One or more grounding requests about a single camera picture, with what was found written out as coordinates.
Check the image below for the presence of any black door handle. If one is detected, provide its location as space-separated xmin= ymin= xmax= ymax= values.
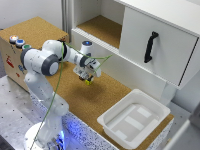
xmin=143 ymin=31 xmax=160 ymax=64

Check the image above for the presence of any blue button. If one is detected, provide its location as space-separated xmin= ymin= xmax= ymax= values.
xmin=15 ymin=38 xmax=26 ymax=48

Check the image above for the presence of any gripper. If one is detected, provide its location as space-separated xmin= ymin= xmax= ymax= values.
xmin=73 ymin=63 xmax=102 ymax=82

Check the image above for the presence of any white plastic box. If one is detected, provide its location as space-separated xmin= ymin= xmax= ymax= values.
xmin=96 ymin=88 xmax=172 ymax=149

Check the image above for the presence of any green button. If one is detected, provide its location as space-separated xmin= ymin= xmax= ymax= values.
xmin=21 ymin=43 xmax=32 ymax=51

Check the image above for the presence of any green cable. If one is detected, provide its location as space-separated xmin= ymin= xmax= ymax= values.
xmin=29 ymin=40 xmax=114 ymax=150

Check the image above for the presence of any white sliding door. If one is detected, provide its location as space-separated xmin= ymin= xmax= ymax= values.
xmin=118 ymin=6 xmax=200 ymax=87

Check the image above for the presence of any white cabinet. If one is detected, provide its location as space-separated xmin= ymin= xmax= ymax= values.
xmin=70 ymin=0 xmax=200 ymax=107

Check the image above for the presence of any yellow block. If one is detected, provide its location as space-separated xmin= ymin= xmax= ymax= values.
xmin=85 ymin=78 xmax=93 ymax=86

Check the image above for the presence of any red button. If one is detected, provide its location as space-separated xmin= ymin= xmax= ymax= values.
xmin=8 ymin=35 xmax=19 ymax=44

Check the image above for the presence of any wooden drawer box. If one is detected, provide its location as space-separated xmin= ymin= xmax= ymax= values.
xmin=0 ymin=16 xmax=70 ymax=92

